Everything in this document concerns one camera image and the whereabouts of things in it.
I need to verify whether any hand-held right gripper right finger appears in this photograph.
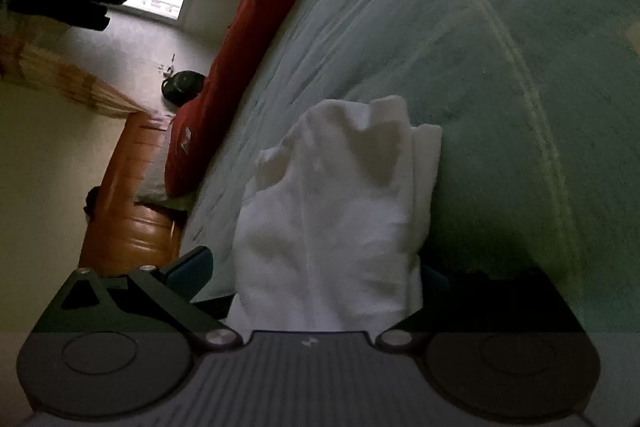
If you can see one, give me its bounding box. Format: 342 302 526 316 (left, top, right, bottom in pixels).
375 266 586 350

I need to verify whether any black round bag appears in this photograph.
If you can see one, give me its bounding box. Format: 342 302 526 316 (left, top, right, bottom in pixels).
161 71 206 105

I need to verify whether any red duvet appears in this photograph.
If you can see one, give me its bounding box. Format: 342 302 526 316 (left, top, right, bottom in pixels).
165 0 361 198

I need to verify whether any orange striped cloth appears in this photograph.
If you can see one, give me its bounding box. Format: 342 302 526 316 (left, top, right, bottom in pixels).
0 34 143 118

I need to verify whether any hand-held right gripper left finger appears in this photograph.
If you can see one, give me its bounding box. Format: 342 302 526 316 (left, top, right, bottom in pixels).
32 246 243 352

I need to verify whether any white towel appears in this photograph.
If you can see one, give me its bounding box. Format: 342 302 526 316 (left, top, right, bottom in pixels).
227 96 443 334

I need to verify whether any light green bed sheet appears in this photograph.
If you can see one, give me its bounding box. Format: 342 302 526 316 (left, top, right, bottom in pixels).
135 0 640 333

